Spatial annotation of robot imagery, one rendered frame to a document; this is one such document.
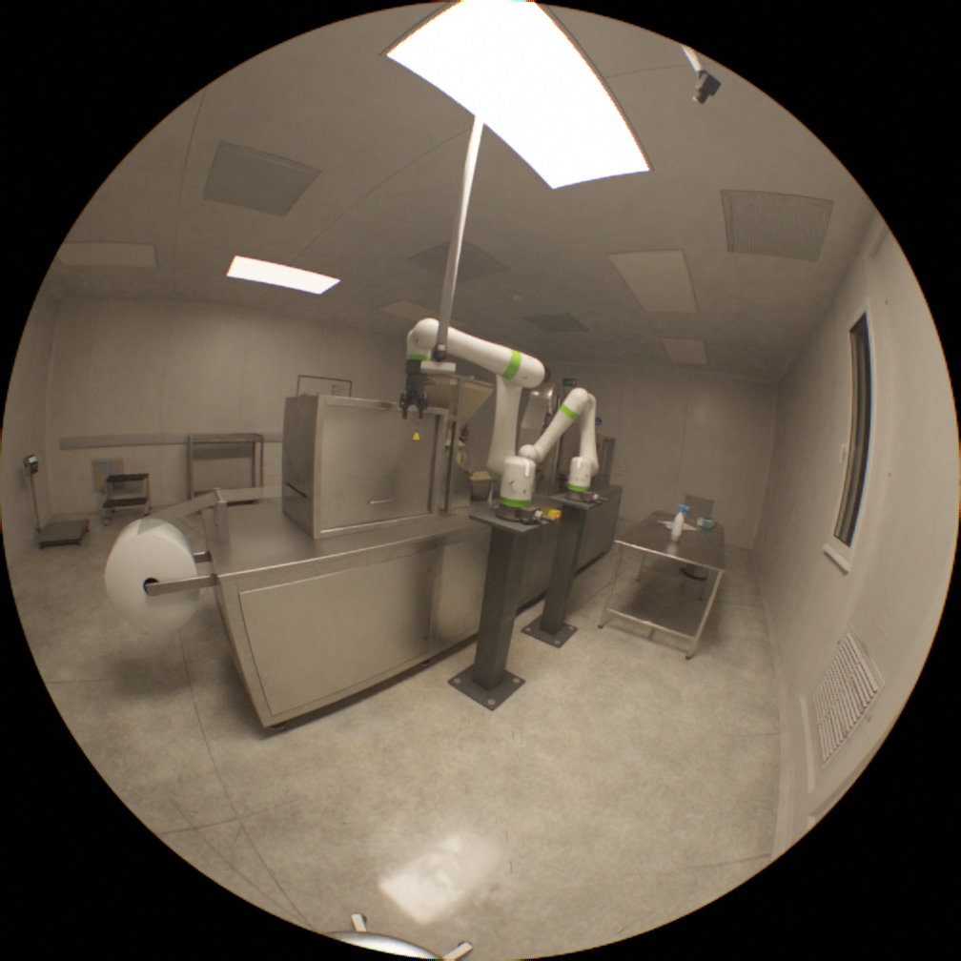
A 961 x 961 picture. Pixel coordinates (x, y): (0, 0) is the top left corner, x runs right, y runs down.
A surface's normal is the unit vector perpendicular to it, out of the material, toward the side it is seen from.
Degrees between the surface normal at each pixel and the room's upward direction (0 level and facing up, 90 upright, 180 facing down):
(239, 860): 0
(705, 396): 90
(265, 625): 90
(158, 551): 90
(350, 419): 90
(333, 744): 0
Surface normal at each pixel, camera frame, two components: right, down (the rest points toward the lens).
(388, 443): 0.76, 0.18
